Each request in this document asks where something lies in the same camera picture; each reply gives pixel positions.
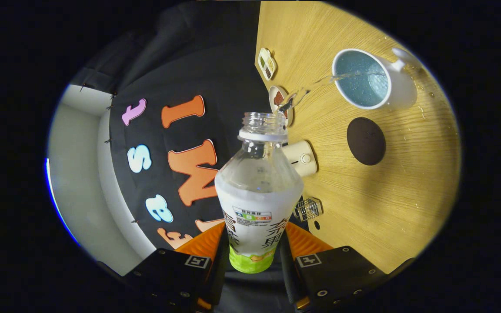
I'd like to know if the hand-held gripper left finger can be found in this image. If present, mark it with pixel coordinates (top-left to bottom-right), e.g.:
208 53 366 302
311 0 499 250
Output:
123 221 229 313

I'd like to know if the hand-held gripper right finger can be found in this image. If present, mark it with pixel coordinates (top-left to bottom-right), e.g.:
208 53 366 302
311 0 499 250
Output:
277 220 387 313

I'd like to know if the clear juice bottle white label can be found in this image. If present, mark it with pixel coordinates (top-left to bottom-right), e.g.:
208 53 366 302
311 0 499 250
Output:
214 112 304 274

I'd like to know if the dark brown round coaster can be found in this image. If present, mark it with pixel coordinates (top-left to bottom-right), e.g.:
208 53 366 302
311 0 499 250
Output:
347 117 386 166

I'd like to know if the white cup blue inside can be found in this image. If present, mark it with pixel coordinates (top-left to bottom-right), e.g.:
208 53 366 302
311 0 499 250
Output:
331 47 423 110

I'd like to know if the wooden table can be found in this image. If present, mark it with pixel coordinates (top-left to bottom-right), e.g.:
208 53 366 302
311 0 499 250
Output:
254 1 462 274

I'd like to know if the white toaster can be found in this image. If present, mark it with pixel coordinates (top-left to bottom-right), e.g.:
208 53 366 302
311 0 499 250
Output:
282 140 318 178

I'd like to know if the white oval plate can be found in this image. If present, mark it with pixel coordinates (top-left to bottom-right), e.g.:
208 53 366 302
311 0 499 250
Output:
268 85 294 127

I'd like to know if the black backdrop cloth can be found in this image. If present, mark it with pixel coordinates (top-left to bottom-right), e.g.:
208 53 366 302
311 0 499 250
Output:
71 1 297 313

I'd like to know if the white divided seasoning dish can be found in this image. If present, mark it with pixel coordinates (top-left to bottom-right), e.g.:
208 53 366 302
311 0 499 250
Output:
258 47 277 81

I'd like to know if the metal wire holder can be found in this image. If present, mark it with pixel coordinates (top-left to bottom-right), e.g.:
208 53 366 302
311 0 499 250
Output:
293 196 323 222

